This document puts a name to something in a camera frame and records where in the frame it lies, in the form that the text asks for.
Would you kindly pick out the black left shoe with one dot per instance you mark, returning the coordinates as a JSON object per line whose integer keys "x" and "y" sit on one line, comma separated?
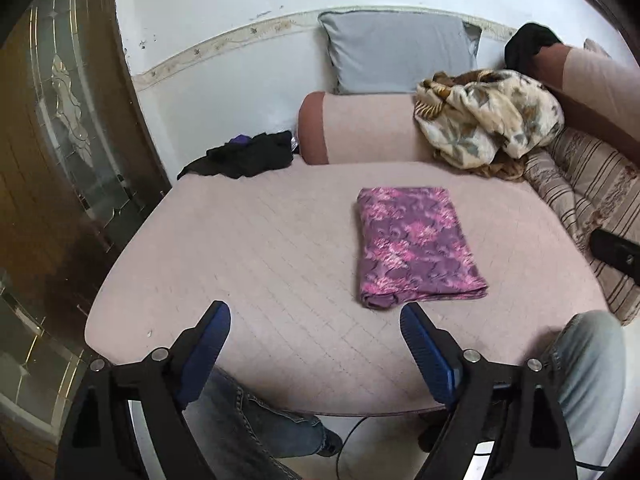
{"x": 331, "y": 446}

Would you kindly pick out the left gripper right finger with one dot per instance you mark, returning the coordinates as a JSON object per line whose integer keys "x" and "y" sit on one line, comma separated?
{"x": 436, "y": 353}

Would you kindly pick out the black garment on backrest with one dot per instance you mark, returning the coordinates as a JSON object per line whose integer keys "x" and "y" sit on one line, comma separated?
{"x": 525, "y": 44}

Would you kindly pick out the wooden glass door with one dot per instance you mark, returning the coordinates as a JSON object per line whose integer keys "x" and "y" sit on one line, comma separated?
{"x": 79, "y": 176}

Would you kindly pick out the brown cloth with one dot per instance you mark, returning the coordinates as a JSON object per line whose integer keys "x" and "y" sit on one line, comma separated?
{"x": 503, "y": 167}

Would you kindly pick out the pink quilted mattress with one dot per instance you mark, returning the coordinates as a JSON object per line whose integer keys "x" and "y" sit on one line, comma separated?
{"x": 281, "y": 249}

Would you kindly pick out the pink cylindrical bolster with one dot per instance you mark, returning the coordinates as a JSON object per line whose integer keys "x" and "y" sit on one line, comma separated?
{"x": 335, "y": 129}

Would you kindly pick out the pink sofa backrest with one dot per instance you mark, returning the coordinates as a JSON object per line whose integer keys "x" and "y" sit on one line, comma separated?
{"x": 598, "y": 95}

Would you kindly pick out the person's left jeans leg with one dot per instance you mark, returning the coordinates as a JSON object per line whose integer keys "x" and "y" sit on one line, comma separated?
{"x": 243, "y": 437}

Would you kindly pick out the person's jeans leg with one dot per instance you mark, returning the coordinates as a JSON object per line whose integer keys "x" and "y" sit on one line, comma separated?
{"x": 587, "y": 363}
{"x": 243, "y": 437}

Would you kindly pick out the grey pillow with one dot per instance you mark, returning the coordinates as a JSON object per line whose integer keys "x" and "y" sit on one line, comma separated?
{"x": 379, "y": 52}

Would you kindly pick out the striped beige cushion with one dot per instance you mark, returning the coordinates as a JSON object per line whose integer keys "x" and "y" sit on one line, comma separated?
{"x": 590, "y": 185}

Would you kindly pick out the person's right jeans leg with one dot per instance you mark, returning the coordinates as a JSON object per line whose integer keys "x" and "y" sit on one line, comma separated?
{"x": 587, "y": 363}

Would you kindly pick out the cream floral fleece blanket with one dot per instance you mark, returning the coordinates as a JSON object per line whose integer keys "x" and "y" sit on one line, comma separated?
{"x": 469, "y": 118}

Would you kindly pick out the purple floral cloth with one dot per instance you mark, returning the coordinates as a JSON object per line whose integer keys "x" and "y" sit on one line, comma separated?
{"x": 413, "y": 249}

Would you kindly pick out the black clothes pile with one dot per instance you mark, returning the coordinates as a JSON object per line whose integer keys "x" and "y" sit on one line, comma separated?
{"x": 244, "y": 156}

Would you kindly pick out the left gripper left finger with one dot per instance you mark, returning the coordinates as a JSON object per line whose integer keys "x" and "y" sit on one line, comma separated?
{"x": 195, "y": 352}

